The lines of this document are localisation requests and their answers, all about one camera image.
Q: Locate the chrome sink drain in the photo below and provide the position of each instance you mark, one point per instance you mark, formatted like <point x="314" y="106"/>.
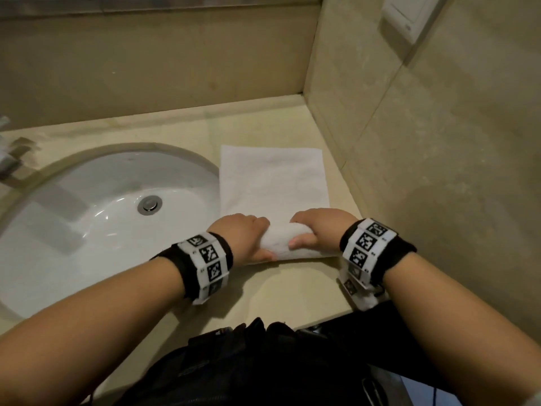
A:
<point x="149" y="205"/>

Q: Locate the chrome faucet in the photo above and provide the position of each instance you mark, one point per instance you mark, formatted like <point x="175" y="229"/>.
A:
<point x="12" y="154"/>

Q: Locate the white wall switch plate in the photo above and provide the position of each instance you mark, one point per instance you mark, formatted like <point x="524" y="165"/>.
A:
<point x="408" y="14"/>

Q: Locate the black chest bag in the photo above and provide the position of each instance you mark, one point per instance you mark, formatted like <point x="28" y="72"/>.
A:
<point x="270" y="363"/>

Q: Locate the person's right forearm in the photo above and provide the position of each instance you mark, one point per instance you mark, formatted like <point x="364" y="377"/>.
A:
<point x="465" y="317"/>

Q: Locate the right black marker wristband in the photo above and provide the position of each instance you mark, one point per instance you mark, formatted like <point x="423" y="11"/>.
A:
<point x="370" y="253"/>

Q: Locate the person's right hand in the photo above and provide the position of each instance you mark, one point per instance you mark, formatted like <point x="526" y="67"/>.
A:
<point x="327" y="226"/>

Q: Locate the person's left forearm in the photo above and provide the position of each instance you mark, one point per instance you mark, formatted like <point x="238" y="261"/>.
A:
<point x="84" y="329"/>

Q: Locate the black marker wristband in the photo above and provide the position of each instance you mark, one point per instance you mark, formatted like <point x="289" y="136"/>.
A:
<point x="203" y="264"/>
<point x="370" y="253"/>

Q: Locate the person's right thumb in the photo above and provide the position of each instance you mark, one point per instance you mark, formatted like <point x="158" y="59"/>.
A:
<point x="302" y="241"/>

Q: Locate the white towel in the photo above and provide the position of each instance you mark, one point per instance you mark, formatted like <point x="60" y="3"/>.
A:
<point x="272" y="194"/>

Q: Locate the person's left thumb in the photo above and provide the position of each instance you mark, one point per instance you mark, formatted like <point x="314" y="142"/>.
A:
<point x="265" y="254"/>

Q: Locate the white oval sink basin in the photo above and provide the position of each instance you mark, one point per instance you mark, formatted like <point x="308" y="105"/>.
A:
<point x="105" y="224"/>

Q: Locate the left black marker wristband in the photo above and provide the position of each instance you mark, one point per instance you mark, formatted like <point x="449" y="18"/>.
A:
<point x="203" y="264"/>

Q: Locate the person's left hand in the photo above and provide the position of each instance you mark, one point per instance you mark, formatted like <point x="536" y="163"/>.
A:
<point x="236" y="243"/>

